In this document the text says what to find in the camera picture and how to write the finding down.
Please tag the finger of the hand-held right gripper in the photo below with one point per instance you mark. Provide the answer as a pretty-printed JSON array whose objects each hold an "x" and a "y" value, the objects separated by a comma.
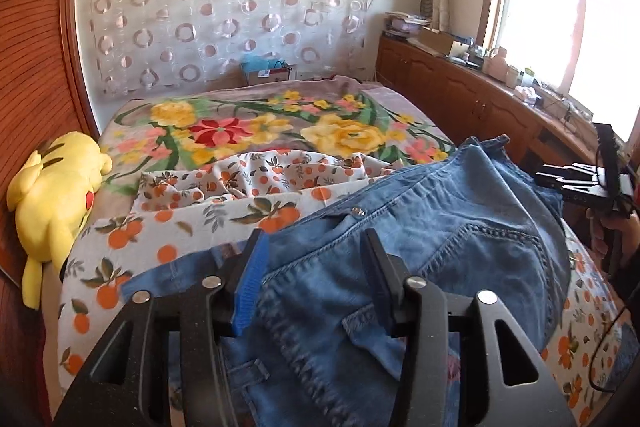
[
  {"x": 567, "y": 170},
  {"x": 560, "y": 186}
]

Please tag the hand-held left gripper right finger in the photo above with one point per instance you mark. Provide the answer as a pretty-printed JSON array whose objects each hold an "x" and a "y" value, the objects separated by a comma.
[{"x": 387, "y": 287}]

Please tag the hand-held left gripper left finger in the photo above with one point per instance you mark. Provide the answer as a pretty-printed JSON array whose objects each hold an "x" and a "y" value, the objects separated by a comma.
[{"x": 250, "y": 287}]

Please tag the blue denim pants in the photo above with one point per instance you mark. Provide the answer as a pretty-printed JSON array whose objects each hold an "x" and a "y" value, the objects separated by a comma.
[{"x": 425, "y": 232}]

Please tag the person's right hand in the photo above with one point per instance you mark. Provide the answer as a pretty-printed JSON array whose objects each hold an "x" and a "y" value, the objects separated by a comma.
[{"x": 598, "y": 234}]

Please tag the orange fruit print bedsheet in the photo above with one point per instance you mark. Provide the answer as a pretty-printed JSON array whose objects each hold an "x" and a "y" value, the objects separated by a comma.
[{"x": 200, "y": 217}]

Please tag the white tissue box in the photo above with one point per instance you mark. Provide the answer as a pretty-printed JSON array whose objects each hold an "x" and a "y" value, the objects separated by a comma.
[{"x": 525, "y": 94}]

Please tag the white plastic bottle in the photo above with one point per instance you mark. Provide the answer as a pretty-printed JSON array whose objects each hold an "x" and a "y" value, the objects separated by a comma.
[{"x": 495, "y": 64}]

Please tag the low wooden cabinet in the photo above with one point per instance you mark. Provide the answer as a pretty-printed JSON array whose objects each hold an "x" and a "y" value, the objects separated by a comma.
[{"x": 450, "y": 87}]

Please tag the floral blanket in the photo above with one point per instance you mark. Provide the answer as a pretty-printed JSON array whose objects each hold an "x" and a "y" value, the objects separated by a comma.
[{"x": 250, "y": 127}]

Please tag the yellow plush toy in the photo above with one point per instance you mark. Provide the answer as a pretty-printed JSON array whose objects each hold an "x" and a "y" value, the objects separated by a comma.
[{"x": 55, "y": 197}]

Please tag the small box with blue cloth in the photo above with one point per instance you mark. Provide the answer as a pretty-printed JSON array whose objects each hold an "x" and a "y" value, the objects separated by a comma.
[{"x": 265, "y": 72}]

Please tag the dark oval ornament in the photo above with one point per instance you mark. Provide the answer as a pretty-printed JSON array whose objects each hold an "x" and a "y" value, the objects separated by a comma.
[{"x": 426, "y": 7}]

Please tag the stack of papers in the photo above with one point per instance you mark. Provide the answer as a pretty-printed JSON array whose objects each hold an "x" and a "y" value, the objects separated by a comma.
[{"x": 405, "y": 24}]

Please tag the circle pattern sheer curtain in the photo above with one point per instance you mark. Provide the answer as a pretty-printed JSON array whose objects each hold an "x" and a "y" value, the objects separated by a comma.
[{"x": 225, "y": 7}]

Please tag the wooden frame window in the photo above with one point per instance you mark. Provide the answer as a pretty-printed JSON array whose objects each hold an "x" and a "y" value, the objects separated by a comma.
[{"x": 540, "y": 7}]

